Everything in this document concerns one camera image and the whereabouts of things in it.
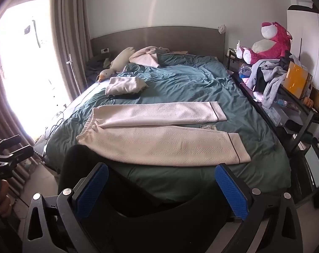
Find orange box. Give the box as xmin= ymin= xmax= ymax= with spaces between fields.
xmin=283 ymin=61 xmax=313 ymax=99

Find bed with teal duvet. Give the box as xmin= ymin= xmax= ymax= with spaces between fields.
xmin=45 ymin=53 xmax=291 ymax=198

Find clear plastic box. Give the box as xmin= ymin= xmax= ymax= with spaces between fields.
xmin=265 ymin=103 xmax=289 ymax=127

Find black metal rack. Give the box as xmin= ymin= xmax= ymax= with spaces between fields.
xmin=226 ymin=49 xmax=319 ymax=153

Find person's left hand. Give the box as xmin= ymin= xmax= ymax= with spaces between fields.
xmin=0 ymin=180 xmax=9 ymax=217

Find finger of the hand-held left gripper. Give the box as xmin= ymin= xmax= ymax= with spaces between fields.
xmin=0 ymin=145 xmax=35 ymax=167
xmin=0 ymin=134 xmax=21 ymax=152

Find black framed glass panel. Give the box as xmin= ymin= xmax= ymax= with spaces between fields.
xmin=291 ymin=148 xmax=319 ymax=206

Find white pole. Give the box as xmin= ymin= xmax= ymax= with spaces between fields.
xmin=66 ymin=54 xmax=79 ymax=98

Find cream textured pants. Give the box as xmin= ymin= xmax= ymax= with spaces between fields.
xmin=76 ymin=101 xmax=252 ymax=167

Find black garment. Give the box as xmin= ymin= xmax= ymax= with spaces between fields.
xmin=253 ymin=51 xmax=293 ymax=95

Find folded cream garment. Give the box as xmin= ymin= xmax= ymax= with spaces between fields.
xmin=105 ymin=76 xmax=149 ymax=96

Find pink patterned cloth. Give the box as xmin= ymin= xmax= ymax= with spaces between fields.
xmin=240 ymin=76 xmax=266 ymax=103

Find black cables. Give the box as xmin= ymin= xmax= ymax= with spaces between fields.
xmin=45 ymin=111 xmax=68 ymax=140

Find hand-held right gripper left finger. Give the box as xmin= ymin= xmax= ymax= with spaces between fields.
xmin=19 ymin=163 xmax=109 ymax=253

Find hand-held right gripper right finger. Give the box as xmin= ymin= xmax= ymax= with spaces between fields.
xmin=215 ymin=163 xmax=303 ymax=253

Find white duck plush toy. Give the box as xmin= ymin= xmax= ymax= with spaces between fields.
xmin=97 ymin=47 xmax=135 ymax=82

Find pale pink blanket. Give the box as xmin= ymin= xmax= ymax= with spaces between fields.
xmin=129 ymin=46 xmax=170 ymax=67

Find person's black trouser legs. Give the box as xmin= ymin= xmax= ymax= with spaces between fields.
xmin=58 ymin=144 xmax=241 ymax=253

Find pink bear plush toy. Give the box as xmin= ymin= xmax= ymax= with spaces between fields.
xmin=240 ymin=21 xmax=292 ymax=64

